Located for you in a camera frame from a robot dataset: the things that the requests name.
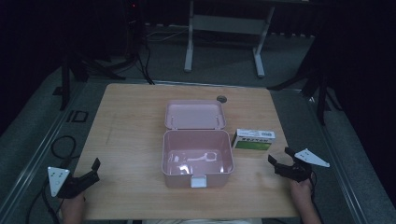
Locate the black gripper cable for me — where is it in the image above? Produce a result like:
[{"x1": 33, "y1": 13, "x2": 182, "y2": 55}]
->
[
  {"x1": 308, "y1": 170, "x2": 318, "y2": 202},
  {"x1": 25, "y1": 135, "x2": 78, "y2": 224}
]

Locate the person's left hand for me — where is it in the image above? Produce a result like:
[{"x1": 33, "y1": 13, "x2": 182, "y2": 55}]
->
[{"x1": 60, "y1": 191, "x2": 87, "y2": 219}]

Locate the white metal desk frame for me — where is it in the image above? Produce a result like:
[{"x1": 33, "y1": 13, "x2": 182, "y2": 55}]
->
[{"x1": 183, "y1": 0, "x2": 276, "y2": 78}]

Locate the black tripod stand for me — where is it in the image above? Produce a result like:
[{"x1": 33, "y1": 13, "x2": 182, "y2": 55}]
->
[
  {"x1": 51, "y1": 50, "x2": 127, "y2": 112},
  {"x1": 266, "y1": 59, "x2": 344, "y2": 127}
]

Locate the person's right hand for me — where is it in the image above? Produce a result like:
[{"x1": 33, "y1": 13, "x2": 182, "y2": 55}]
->
[{"x1": 290, "y1": 177, "x2": 314, "y2": 203}]

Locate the black floor cable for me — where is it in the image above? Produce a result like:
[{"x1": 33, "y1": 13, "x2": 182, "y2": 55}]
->
[{"x1": 135, "y1": 36, "x2": 156, "y2": 86}]

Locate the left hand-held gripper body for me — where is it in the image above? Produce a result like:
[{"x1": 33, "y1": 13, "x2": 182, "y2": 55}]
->
[{"x1": 47, "y1": 166, "x2": 98, "y2": 200}]

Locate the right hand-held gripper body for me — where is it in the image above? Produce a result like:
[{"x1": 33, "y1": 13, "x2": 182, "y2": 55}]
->
[{"x1": 274, "y1": 147, "x2": 331, "y2": 184}]

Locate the dark equipment tower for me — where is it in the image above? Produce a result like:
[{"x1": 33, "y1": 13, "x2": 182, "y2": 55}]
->
[{"x1": 123, "y1": 0, "x2": 146, "y2": 63}]

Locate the pink plastic storage box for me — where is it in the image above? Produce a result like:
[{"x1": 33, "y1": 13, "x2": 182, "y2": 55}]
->
[{"x1": 161, "y1": 99, "x2": 235, "y2": 189}]

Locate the white and green carton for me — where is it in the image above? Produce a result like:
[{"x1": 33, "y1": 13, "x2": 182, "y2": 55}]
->
[{"x1": 231, "y1": 128, "x2": 276, "y2": 152}]

